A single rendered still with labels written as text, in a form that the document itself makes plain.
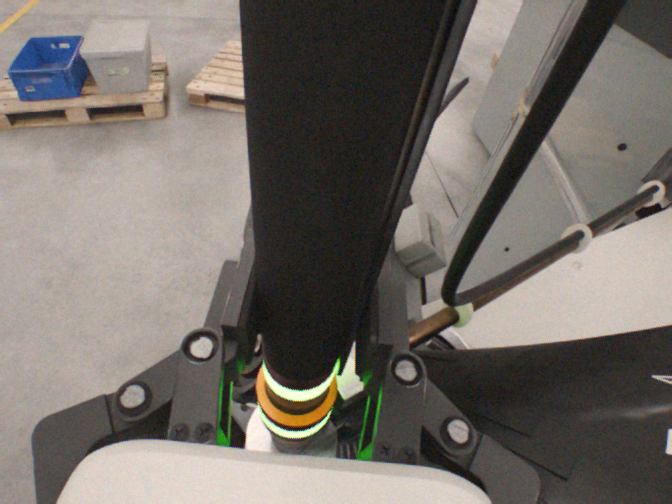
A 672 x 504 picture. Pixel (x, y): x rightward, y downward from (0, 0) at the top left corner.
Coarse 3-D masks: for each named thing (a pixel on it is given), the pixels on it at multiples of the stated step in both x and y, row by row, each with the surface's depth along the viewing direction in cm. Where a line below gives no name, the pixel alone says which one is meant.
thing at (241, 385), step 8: (256, 352) 37; (256, 360) 36; (248, 368) 36; (256, 368) 35; (240, 376) 37; (248, 376) 36; (256, 376) 35; (232, 384) 36; (240, 384) 37; (248, 384) 34; (232, 392) 35; (240, 392) 34; (248, 392) 33; (232, 400) 36; (240, 400) 34; (248, 400) 34; (256, 400) 34; (360, 416) 38; (344, 424) 38; (352, 424) 38; (360, 424) 38; (344, 432) 38; (352, 432) 38
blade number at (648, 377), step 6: (642, 372) 22; (648, 372) 21; (654, 372) 21; (660, 372) 21; (666, 372) 21; (642, 378) 21; (648, 378) 21; (654, 378) 21; (660, 378) 21; (666, 378) 20; (642, 384) 21; (648, 384) 21; (654, 384) 20; (660, 384) 20; (666, 384) 20
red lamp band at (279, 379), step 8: (264, 360) 15; (272, 376) 15; (280, 376) 15; (320, 376) 15; (328, 376) 15; (280, 384) 15; (288, 384) 15; (296, 384) 15; (304, 384) 15; (312, 384) 15; (320, 384) 15
